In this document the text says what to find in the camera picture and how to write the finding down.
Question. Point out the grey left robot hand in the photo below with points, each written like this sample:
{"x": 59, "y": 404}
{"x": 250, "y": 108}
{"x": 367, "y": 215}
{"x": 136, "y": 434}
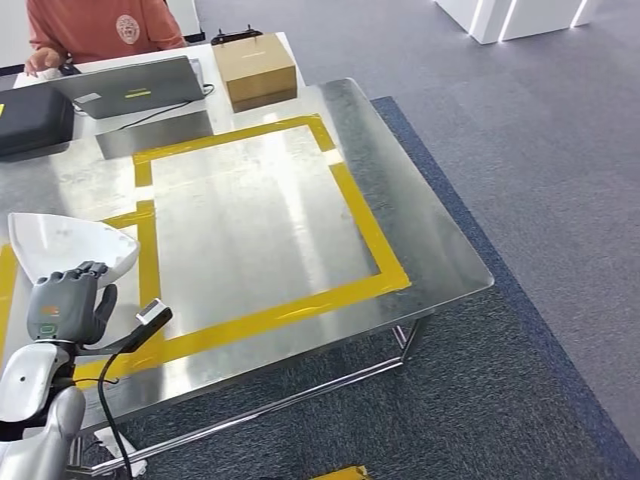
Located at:
{"x": 65, "y": 311}

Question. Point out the white plastic car body part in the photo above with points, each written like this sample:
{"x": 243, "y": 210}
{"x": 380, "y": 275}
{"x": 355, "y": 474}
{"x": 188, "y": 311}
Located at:
{"x": 70, "y": 242}

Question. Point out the steel workbench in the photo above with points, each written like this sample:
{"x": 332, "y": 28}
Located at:
{"x": 425, "y": 232}

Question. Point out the white floor plate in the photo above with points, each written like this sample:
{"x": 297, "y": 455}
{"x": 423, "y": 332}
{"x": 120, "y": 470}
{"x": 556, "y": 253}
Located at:
{"x": 125, "y": 450}

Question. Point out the black zip case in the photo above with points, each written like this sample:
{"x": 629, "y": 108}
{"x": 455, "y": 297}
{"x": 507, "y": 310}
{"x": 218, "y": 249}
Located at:
{"x": 35, "y": 119}

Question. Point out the grey laptop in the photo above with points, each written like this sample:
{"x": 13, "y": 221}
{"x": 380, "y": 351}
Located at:
{"x": 130, "y": 86}

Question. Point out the black computer mouse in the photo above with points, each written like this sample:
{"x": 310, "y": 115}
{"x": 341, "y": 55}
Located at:
{"x": 70, "y": 68}

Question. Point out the person's hand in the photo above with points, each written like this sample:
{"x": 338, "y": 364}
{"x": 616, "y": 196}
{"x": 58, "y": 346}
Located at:
{"x": 42, "y": 61}

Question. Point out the white desk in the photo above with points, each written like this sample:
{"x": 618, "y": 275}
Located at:
{"x": 150, "y": 56}

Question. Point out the person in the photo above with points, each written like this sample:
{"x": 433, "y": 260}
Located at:
{"x": 100, "y": 26}

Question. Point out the brown cardboard box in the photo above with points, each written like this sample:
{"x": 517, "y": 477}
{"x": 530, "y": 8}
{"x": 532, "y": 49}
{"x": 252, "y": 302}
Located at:
{"x": 255, "y": 66}

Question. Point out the black camera bracket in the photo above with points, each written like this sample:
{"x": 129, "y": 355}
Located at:
{"x": 140, "y": 338}

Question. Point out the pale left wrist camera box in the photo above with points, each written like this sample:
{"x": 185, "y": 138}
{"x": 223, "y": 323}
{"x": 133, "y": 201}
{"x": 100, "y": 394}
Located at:
{"x": 150, "y": 311}

